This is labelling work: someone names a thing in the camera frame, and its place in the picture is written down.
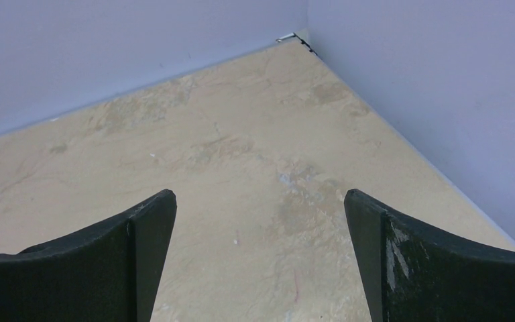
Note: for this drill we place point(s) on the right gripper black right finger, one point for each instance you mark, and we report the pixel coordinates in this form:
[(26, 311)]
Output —
[(413, 271)]

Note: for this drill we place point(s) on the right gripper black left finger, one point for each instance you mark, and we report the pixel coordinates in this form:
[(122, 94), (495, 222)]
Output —
[(108, 271)]

